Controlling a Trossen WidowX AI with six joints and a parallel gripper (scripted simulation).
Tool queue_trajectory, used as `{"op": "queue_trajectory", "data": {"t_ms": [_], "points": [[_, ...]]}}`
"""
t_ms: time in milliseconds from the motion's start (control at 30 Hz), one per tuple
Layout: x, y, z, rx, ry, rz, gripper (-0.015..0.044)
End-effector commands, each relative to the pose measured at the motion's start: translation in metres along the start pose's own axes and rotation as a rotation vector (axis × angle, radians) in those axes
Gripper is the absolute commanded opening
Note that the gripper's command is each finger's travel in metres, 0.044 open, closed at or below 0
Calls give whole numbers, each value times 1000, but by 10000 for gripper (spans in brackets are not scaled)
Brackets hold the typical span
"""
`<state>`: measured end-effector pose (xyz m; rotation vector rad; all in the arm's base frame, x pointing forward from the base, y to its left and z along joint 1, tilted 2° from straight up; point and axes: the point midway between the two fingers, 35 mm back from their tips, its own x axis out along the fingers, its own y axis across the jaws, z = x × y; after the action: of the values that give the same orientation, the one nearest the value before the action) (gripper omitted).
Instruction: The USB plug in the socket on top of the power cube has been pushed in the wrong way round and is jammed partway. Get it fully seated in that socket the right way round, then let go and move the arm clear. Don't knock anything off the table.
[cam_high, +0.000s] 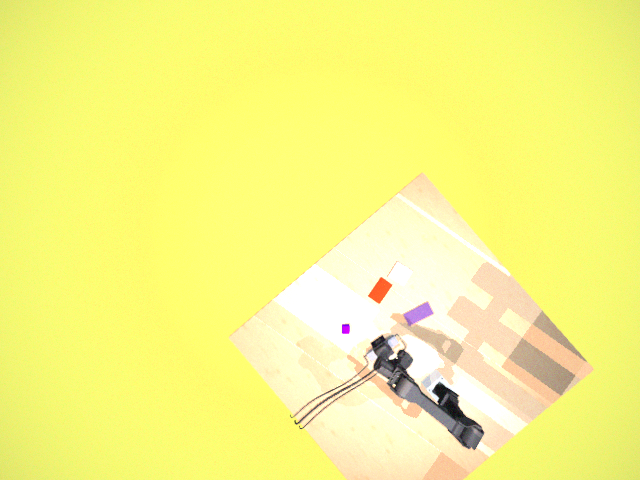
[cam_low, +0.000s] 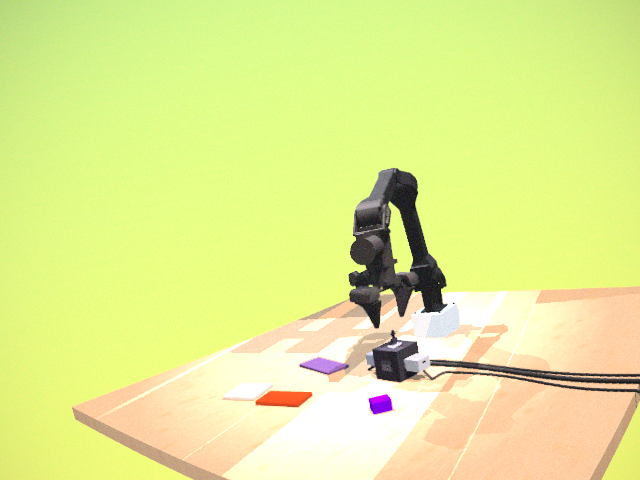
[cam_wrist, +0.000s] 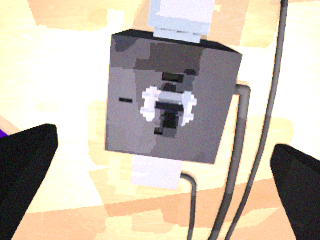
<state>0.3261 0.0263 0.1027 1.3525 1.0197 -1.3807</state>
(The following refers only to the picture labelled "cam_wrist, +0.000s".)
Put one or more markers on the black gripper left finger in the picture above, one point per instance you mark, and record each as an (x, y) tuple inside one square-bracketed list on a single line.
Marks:
[(25, 159)]

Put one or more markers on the small purple block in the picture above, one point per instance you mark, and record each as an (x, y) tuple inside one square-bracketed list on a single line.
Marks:
[(2, 133)]

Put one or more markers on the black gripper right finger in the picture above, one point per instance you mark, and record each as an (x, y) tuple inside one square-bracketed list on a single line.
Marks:
[(297, 179)]

